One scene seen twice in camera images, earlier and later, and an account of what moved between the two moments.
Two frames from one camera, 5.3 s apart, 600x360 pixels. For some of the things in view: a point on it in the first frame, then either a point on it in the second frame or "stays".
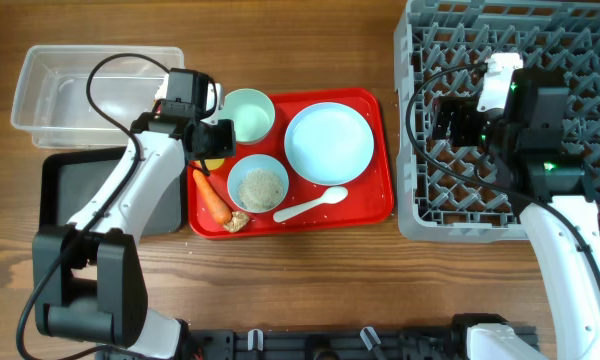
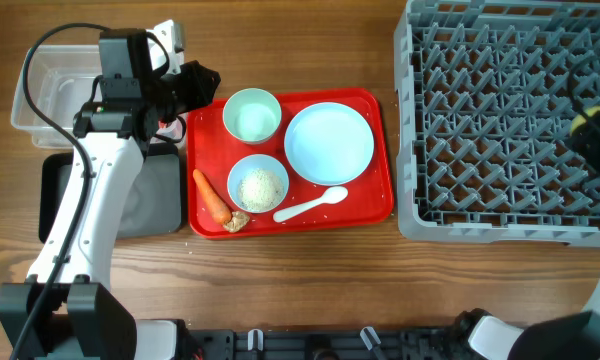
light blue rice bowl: x=257 y=183 stays
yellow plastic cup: x=211 y=164 to x=578 y=121
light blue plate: x=329 y=143 stays
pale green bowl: x=252 y=112 stays
